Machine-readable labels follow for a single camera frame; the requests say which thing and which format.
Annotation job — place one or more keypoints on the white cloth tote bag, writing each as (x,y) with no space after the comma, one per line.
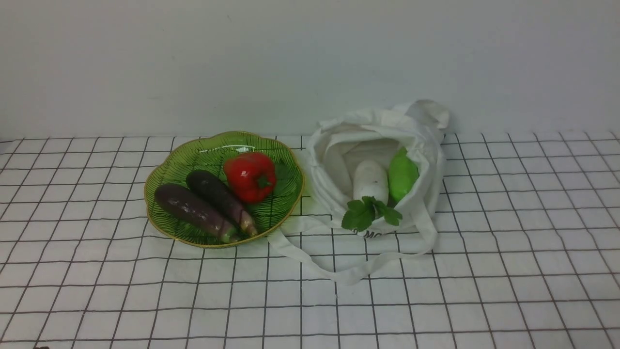
(334,151)

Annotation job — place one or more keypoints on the red bell pepper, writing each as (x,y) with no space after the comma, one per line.
(251,176)

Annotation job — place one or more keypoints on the white radish with leaves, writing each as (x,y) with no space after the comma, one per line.
(371,198)

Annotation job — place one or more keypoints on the green vegetable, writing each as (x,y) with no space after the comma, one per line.
(402,175)

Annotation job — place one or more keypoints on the purple eggplant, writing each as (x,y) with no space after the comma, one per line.
(209,187)
(188,207)

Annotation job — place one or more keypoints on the green glass leaf plate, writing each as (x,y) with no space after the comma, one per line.
(210,153)

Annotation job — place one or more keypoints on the white grid tablecloth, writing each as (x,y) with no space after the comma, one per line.
(527,257)

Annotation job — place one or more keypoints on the front purple eggplant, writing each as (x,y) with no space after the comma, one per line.
(188,207)

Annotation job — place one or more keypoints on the rear purple eggplant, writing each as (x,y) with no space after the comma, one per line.
(209,187)

